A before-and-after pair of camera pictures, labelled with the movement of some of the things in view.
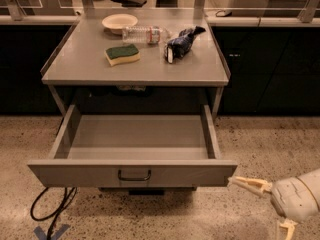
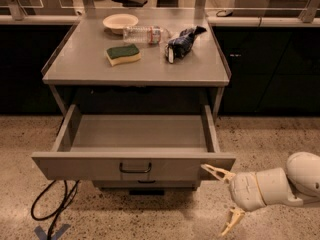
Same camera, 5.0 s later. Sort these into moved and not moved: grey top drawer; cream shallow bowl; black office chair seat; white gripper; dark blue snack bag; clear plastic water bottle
Moved: white gripper; grey top drawer
Not moved: black office chair seat; clear plastic water bottle; cream shallow bowl; dark blue snack bag
